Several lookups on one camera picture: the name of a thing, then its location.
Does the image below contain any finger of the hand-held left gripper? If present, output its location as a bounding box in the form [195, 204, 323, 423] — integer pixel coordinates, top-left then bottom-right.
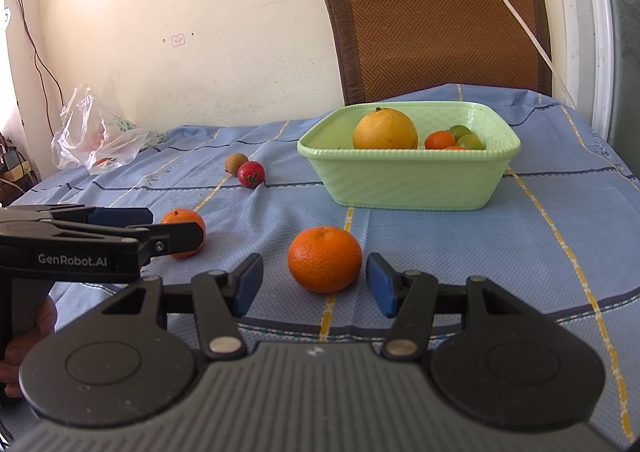
[50, 221, 205, 258]
[5, 205, 153, 228]

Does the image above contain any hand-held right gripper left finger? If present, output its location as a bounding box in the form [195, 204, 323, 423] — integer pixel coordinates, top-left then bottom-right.
[90, 253, 264, 360]

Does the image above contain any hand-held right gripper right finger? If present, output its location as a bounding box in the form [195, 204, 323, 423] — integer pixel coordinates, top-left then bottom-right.
[366, 253, 551, 359]

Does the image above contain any orange tangerine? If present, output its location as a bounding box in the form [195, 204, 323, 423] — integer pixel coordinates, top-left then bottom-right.
[161, 209, 206, 259]
[287, 226, 363, 294]

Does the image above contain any light green plastic basket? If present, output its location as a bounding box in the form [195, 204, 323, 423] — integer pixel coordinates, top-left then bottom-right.
[297, 101, 522, 211]

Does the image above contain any large yellow orange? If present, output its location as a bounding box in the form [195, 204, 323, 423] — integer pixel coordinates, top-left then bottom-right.
[352, 107, 419, 150]

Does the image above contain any orange cherry tomato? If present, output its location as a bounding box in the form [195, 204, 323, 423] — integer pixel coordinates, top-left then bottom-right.
[424, 130, 457, 150]

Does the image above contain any person's left hand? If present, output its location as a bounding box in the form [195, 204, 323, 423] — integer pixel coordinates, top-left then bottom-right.
[0, 299, 58, 399]

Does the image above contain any clear plastic bag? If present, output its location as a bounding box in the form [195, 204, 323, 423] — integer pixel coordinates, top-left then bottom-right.
[51, 84, 161, 175]

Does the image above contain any red cherry tomato with calyx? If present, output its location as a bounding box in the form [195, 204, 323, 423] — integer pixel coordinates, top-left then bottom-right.
[237, 161, 266, 189]

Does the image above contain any black power adapter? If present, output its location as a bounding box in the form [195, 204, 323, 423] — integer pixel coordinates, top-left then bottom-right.
[0, 132, 38, 193]

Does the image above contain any blue checked bed sheet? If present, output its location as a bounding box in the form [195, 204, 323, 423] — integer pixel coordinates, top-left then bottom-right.
[0, 82, 640, 450]

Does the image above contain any frosted glass window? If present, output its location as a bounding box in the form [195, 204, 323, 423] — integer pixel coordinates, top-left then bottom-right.
[565, 0, 640, 183]

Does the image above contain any black wall cable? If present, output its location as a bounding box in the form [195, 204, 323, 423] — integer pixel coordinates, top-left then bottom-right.
[0, 0, 68, 133]

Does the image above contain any white power cable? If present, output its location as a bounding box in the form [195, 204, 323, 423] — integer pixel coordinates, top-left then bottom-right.
[450, 0, 576, 108]

